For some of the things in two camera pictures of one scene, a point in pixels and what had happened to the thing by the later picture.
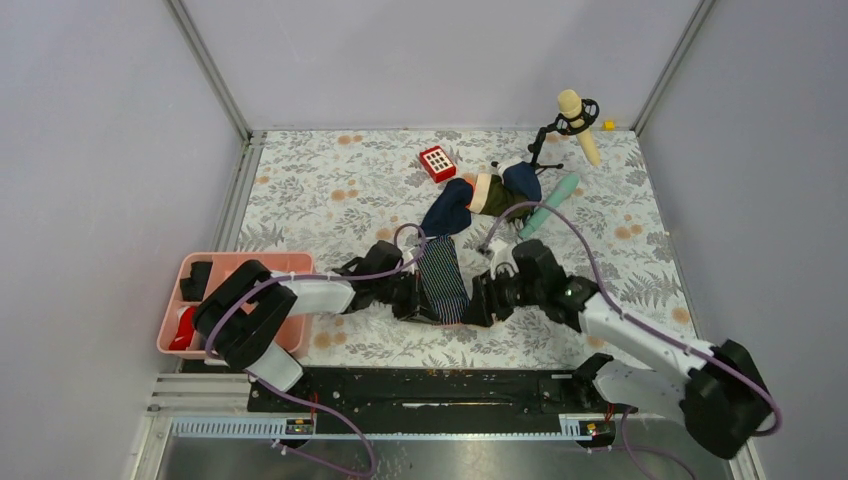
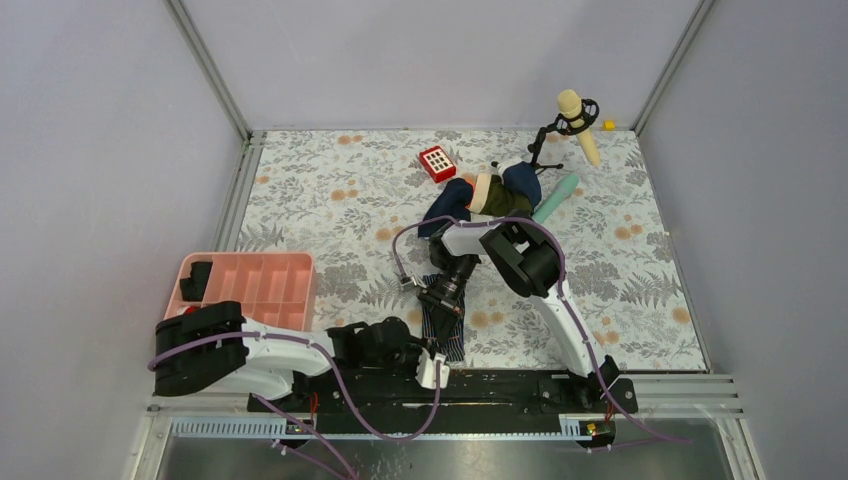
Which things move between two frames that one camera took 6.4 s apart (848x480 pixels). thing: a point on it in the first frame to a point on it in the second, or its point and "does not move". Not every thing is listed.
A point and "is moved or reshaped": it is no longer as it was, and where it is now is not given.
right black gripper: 486,300 to 446,309
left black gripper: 414,309 to 417,348
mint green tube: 553,200 does not move
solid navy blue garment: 452,212 does not move
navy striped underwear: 442,282 is moved or reshaped
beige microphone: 570,105 does not move
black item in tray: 193,287 does not move
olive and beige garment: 493,198 does not move
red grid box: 437,164 does not move
